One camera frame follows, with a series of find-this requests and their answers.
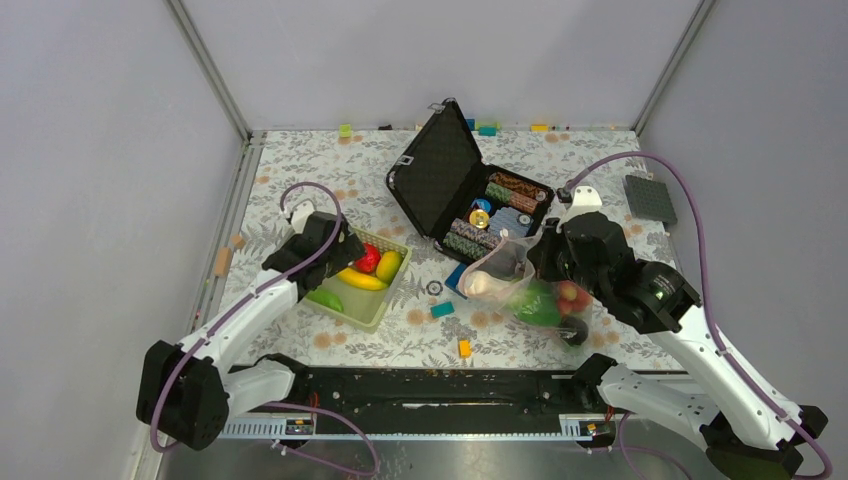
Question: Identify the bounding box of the green plastic basket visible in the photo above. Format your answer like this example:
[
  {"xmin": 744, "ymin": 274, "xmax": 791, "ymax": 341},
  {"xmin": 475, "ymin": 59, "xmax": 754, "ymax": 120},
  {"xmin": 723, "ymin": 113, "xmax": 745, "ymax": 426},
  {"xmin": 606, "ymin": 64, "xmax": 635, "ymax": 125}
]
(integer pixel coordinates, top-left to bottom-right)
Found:
[{"xmin": 301, "ymin": 227, "xmax": 410, "ymax": 334}]

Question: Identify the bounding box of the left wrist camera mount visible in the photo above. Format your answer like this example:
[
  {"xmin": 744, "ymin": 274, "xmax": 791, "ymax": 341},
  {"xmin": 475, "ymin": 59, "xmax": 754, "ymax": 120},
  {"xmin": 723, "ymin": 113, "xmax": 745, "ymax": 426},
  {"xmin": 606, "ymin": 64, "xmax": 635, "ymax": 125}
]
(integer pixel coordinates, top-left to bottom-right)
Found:
[{"xmin": 282, "ymin": 200, "xmax": 316, "ymax": 234}]

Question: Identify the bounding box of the green toy cucumber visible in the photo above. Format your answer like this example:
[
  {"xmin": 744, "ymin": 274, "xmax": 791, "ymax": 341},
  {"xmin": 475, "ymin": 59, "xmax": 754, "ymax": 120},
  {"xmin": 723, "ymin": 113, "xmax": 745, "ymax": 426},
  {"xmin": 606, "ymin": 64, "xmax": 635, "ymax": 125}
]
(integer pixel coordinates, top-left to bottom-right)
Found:
[{"xmin": 306, "ymin": 288, "xmax": 345, "ymax": 313}]

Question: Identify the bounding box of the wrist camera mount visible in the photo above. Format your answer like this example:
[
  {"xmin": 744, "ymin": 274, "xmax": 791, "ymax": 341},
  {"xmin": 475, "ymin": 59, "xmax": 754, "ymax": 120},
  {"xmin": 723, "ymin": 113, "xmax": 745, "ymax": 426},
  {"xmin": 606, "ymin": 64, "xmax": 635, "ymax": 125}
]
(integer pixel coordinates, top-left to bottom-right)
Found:
[
  {"xmin": 282, "ymin": 200, "xmax": 316, "ymax": 234},
  {"xmin": 558, "ymin": 185, "xmax": 603, "ymax": 223}
]

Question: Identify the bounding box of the teal small block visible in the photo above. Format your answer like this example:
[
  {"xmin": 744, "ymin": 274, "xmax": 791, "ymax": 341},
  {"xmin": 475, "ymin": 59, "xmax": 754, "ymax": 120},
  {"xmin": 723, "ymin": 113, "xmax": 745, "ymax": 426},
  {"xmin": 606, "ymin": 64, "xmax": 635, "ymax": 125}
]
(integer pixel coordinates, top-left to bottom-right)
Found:
[{"xmin": 430, "ymin": 302, "xmax": 455, "ymax": 319}]

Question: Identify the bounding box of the yellow toy mango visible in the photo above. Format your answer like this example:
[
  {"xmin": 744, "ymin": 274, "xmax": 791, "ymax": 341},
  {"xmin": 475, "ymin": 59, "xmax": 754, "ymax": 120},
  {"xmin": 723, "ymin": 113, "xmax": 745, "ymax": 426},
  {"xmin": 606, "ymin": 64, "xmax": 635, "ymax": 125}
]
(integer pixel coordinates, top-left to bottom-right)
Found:
[{"xmin": 375, "ymin": 251, "xmax": 404, "ymax": 285}]

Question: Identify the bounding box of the black poker chip case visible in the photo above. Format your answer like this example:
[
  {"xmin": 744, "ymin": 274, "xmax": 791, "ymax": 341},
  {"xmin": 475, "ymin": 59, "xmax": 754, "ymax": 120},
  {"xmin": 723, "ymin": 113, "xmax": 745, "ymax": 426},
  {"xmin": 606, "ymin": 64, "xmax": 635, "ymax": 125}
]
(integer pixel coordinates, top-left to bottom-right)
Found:
[{"xmin": 385, "ymin": 98, "xmax": 555, "ymax": 264}]

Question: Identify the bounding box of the blue playing cards deck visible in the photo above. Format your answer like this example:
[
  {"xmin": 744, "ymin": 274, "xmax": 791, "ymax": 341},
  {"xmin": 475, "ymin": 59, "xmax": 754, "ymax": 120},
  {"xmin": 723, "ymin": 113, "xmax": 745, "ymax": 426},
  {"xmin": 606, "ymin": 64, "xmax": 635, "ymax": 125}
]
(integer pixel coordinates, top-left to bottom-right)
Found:
[{"xmin": 488, "ymin": 207, "xmax": 533, "ymax": 238}]

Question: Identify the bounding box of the yellow big blind button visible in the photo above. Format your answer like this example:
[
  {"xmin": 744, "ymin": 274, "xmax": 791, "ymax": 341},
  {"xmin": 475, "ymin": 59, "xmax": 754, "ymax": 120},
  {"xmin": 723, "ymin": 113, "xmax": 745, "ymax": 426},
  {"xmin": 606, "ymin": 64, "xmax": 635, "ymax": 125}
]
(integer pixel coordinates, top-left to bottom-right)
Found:
[{"xmin": 468, "ymin": 209, "xmax": 490, "ymax": 230}]

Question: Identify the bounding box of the red toy pepper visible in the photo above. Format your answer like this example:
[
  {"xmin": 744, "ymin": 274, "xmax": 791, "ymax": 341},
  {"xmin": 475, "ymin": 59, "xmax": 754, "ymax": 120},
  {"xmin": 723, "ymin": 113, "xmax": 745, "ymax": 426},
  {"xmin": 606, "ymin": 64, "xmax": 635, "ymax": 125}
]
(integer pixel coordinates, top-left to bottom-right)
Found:
[{"xmin": 354, "ymin": 243, "xmax": 381, "ymax": 275}]

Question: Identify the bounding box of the blue lego brick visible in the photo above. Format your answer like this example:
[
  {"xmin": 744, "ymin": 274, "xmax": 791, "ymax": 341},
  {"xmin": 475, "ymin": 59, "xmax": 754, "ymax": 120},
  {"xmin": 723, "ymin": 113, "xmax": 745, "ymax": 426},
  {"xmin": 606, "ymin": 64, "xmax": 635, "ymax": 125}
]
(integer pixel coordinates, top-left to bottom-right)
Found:
[{"xmin": 444, "ymin": 263, "xmax": 467, "ymax": 299}]

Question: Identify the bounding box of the dark grey lego baseplate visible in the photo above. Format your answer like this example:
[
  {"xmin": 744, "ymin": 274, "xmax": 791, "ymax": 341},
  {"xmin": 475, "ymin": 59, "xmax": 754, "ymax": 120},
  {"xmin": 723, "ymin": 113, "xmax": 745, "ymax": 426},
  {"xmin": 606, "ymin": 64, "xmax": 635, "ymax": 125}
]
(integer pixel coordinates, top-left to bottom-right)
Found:
[{"xmin": 623, "ymin": 175, "xmax": 678, "ymax": 225}]

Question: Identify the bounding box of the red strawberry bunch toy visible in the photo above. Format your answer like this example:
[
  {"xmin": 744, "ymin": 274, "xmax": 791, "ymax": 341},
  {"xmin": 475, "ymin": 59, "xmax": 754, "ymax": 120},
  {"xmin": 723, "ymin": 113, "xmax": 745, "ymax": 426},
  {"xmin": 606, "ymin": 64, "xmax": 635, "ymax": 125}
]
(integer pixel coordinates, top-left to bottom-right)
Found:
[{"xmin": 555, "ymin": 281, "xmax": 593, "ymax": 317}]

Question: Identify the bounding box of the loose poker chip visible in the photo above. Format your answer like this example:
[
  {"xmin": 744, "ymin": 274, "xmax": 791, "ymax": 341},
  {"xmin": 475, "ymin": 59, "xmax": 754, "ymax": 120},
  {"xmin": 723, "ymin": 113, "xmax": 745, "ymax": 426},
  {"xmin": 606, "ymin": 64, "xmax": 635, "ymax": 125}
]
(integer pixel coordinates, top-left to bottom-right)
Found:
[{"xmin": 426, "ymin": 280, "xmax": 443, "ymax": 296}]

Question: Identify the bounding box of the clear zip top bag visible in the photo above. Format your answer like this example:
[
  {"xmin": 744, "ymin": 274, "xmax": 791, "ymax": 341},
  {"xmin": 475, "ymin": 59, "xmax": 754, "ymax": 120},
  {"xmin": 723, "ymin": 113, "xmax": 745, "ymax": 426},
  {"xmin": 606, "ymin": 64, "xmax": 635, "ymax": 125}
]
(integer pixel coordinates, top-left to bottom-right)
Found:
[{"xmin": 456, "ymin": 229, "xmax": 592, "ymax": 346}]

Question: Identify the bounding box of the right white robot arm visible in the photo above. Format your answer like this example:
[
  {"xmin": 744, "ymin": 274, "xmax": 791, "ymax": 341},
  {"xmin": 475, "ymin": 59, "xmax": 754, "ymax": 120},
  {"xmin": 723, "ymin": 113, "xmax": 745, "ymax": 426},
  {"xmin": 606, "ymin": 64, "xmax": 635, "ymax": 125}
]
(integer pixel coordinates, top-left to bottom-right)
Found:
[{"xmin": 529, "ymin": 212, "xmax": 827, "ymax": 479}]

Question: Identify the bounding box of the yellow toy banana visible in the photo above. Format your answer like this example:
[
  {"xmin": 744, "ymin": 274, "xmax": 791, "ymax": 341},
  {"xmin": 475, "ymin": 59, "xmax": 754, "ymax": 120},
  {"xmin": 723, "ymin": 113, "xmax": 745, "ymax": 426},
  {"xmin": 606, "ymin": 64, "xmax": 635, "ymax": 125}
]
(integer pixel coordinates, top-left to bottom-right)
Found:
[{"xmin": 336, "ymin": 267, "xmax": 388, "ymax": 291}]

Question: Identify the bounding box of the yellow small block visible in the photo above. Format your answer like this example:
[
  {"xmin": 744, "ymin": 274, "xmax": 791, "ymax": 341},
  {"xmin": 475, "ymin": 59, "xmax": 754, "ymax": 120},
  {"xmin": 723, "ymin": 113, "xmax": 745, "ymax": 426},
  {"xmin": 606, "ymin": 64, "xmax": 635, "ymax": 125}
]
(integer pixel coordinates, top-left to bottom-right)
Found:
[{"xmin": 457, "ymin": 339, "xmax": 473, "ymax": 359}]

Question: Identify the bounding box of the wooden block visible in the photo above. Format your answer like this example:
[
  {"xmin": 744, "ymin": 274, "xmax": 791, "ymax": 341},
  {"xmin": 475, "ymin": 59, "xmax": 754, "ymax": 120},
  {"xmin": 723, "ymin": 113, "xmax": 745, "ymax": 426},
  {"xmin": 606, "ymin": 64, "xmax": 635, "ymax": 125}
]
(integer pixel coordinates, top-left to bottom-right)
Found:
[{"xmin": 212, "ymin": 246, "xmax": 233, "ymax": 278}]

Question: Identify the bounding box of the white green leek toy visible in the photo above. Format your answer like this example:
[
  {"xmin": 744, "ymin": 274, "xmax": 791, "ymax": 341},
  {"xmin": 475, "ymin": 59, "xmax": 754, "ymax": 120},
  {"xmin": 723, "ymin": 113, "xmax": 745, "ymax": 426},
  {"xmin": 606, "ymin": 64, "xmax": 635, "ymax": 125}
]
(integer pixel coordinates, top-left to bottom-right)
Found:
[{"xmin": 459, "ymin": 270, "xmax": 562, "ymax": 328}]

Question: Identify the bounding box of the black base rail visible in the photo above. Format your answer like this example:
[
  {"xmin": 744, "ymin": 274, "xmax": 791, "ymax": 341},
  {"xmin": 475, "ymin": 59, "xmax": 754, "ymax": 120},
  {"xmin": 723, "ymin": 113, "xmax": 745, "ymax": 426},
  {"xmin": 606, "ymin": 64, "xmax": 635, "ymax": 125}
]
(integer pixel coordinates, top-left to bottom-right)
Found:
[{"xmin": 248, "ymin": 367, "xmax": 637, "ymax": 439}]

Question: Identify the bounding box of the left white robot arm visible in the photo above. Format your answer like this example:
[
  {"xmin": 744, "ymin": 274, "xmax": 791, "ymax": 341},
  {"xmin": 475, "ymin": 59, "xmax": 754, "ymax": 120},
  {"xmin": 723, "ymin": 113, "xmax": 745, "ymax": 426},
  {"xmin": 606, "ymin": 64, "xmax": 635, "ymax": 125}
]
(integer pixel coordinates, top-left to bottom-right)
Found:
[{"xmin": 135, "ymin": 211, "xmax": 365, "ymax": 451}]

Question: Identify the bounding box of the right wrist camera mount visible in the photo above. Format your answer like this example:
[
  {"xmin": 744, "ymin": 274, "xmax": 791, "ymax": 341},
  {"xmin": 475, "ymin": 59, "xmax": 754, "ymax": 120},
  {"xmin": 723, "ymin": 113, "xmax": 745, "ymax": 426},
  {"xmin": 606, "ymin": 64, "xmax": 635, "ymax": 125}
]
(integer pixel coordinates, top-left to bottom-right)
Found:
[{"xmin": 558, "ymin": 185, "xmax": 603, "ymax": 223}]

